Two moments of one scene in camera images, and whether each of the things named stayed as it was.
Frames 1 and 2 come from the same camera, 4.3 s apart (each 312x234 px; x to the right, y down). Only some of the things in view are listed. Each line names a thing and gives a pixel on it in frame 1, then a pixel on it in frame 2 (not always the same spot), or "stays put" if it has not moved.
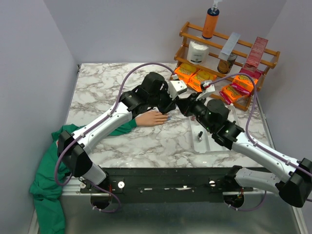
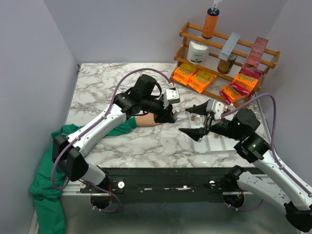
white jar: x=198 y=52 stays put
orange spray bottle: x=210 y=25 stays put
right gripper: x=186 y=105 to x=195 y=133
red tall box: x=255 y=54 stays put
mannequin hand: x=151 y=118 stays put
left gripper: x=170 y=106 to x=165 y=115
